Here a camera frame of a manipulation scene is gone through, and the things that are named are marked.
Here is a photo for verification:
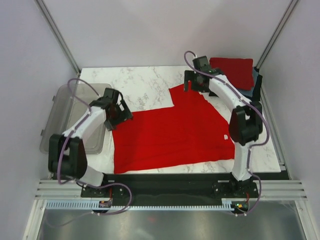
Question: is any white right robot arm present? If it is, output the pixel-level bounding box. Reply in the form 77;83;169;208
205;74;264;197

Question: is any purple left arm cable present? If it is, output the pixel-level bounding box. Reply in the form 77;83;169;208
56;78;102;185

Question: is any white slotted cable duct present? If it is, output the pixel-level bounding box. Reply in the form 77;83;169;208
45;200;234;211

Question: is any right aluminium frame post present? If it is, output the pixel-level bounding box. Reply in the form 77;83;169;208
255;0;300;69

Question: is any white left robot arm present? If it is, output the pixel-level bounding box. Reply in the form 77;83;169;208
48;96;133;197

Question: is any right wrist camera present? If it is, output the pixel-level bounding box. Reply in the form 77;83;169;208
192;56;212;73

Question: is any left aluminium frame post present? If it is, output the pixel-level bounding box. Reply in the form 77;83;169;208
34;0;81;77

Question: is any clear grey plastic bin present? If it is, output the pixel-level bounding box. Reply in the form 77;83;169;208
39;83;111;155

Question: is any folded grey-blue t-shirt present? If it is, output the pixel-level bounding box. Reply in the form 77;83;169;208
238;67;262;99

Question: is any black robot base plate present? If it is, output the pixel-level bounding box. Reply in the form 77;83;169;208
80;173;259;206

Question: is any bright red t-shirt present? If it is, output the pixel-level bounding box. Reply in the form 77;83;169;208
112;85;235;174

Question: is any aluminium frame post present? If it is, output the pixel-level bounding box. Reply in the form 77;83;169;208
34;0;81;77
255;0;300;69

